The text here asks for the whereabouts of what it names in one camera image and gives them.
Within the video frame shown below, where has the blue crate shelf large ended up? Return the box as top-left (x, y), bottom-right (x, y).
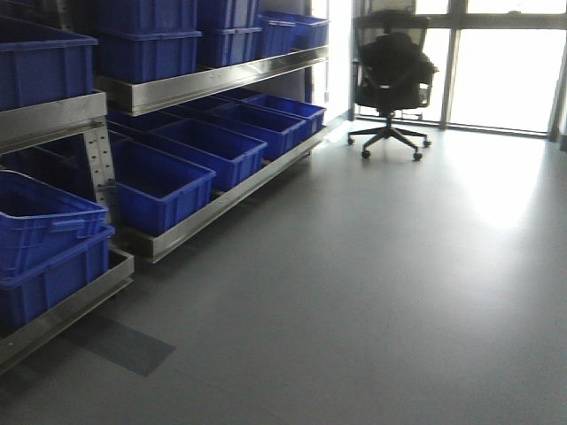
top-left (111, 138), bottom-right (216, 236)

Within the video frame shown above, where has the long steel shelf rack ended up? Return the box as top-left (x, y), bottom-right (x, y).
top-left (97, 28), bottom-right (328, 263)

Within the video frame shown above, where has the black office chair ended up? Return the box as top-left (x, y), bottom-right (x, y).
top-left (347, 10), bottom-right (438, 161)

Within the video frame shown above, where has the steel flow rack left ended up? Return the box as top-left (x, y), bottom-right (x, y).
top-left (0, 88), bottom-right (136, 377)

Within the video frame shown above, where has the blue crate front tilted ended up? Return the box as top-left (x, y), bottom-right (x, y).
top-left (1, 170), bottom-right (107, 280)

